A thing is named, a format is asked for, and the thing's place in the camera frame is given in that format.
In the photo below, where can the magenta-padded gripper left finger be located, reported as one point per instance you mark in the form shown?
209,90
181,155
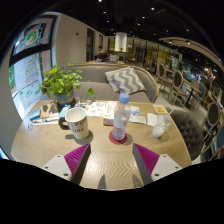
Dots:
77,159

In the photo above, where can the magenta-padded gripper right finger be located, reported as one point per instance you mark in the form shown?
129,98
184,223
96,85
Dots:
146,160

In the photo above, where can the clear blue-capped water bottle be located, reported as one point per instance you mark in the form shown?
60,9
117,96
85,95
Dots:
120,120

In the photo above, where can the clear plastic cup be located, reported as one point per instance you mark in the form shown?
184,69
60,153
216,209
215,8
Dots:
159,126

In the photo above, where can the flat round red coaster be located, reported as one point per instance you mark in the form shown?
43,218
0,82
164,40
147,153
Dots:
115,142

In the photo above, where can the white napkin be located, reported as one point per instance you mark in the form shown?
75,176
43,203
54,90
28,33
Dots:
151,119

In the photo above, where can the white leaflet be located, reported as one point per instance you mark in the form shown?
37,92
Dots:
137,116

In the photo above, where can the grey tufted chair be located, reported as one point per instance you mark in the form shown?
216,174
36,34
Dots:
188,133

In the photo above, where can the small light blue carton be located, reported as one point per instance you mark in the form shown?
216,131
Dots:
64,110

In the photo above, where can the yellow square card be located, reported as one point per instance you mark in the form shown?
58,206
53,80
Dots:
159,109

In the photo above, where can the printed paper sheet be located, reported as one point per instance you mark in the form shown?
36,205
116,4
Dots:
95,108

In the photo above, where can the pill blister pack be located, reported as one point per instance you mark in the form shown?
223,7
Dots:
30,126

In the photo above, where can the blue card pack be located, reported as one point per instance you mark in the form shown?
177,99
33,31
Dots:
35,115

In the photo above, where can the grey curved sofa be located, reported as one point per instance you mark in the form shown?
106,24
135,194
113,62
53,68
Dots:
96,90

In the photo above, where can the green potted plant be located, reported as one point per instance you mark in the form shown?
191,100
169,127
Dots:
61,81

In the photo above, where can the grey white chevron cushion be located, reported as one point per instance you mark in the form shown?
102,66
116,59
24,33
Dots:
126,80

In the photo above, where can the group of dining chairs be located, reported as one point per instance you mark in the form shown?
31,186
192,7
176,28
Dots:
178,81

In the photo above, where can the christmas tree window decal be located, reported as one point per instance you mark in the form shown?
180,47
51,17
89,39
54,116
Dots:
32,70

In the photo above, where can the person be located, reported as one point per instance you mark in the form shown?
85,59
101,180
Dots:
102,56

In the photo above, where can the round food window poster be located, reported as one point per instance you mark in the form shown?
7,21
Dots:
31,35

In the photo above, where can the group of ceiling lights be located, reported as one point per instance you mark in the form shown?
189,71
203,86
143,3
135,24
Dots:
152,8

